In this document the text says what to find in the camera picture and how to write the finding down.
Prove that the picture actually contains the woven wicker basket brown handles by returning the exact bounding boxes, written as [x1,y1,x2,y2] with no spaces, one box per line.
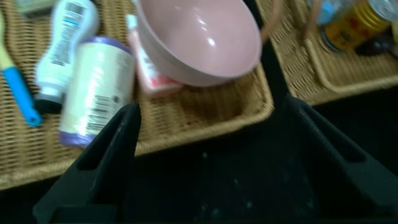
[254,0,398,106]
[0,0,282,190]

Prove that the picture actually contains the white canister purple top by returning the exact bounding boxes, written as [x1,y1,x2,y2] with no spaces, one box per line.
[58,36,136,149]

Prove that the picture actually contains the white bottle black cap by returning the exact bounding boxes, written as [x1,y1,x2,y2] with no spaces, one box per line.
[34,0,100,114]

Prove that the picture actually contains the small pink bottle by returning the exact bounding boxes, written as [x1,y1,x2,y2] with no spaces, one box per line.
[126,14,184,97]

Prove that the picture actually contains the yellow spoon blue handle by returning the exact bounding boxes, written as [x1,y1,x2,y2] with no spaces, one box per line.
[0,12,43,128]

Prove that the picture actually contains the purple eggplant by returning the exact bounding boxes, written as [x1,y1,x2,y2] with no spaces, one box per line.
[356,30,396,57]

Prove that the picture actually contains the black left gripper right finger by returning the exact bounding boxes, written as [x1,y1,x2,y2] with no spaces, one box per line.
[284,95,398,224]

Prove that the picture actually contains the small green gold card box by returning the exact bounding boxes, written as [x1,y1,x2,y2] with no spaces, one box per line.
[14,0,60,15]

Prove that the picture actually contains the yellow drink can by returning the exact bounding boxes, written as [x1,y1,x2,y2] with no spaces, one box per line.
[320,0,398,52]

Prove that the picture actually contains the black table cloth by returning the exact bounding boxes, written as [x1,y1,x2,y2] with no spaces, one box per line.
[0,0,398,224]

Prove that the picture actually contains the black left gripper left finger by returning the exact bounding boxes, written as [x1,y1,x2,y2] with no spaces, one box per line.
[32,101,142,224]

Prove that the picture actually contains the clear water bottle blue label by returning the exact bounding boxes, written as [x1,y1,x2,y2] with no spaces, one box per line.
[310,0,343,26]

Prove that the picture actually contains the pink bowl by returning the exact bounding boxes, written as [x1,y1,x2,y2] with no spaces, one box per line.
[133,0,262,87]

